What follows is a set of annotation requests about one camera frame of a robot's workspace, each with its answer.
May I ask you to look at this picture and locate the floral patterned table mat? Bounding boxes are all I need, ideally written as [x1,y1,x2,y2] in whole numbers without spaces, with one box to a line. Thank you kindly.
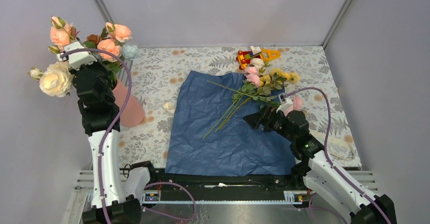
[118,46,362,168]

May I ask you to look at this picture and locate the small cream ribbon scrap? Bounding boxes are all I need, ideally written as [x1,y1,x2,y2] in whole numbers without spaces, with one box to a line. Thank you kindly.
[163,102,175,115]

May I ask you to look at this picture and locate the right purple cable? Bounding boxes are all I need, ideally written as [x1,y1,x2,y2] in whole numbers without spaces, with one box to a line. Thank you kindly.
[285,87,392,224]

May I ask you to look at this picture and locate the pink ceramic vase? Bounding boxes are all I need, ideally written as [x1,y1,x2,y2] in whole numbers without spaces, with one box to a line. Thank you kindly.
[113,80,145,127]

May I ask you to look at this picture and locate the purple cable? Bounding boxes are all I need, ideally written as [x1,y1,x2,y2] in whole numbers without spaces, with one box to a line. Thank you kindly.
[59,48,197,224]
[285,87,392,224]

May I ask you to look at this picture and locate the blue paper bouquet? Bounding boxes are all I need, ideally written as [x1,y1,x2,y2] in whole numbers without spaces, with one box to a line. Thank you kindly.
[165,71,295,176]

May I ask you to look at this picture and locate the white slotted cable duct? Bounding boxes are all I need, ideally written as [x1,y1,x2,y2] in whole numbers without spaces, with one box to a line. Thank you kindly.
[140,188,311,205]

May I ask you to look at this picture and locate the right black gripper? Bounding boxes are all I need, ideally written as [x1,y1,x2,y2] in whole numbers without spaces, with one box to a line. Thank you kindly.
[243,104,296,143]

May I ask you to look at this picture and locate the colourful toy block car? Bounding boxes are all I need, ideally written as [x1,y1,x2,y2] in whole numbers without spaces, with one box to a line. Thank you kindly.
[236,46,281,70]

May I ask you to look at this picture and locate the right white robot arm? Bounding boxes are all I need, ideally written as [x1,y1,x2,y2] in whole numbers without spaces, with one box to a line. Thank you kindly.
[243,105,397,223]

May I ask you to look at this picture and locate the flowers in vase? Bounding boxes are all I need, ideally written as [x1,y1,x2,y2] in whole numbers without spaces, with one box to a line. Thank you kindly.
[27,16,138,97]

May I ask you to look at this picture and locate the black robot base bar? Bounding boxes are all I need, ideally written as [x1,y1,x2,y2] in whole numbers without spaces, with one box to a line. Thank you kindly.
[126,160,323,203]

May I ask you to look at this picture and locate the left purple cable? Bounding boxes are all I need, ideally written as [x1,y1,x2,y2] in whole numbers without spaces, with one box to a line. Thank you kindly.
[59,48,197,224]

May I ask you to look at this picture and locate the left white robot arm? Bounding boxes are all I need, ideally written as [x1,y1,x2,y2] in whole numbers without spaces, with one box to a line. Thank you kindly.
[58,41,142,223]

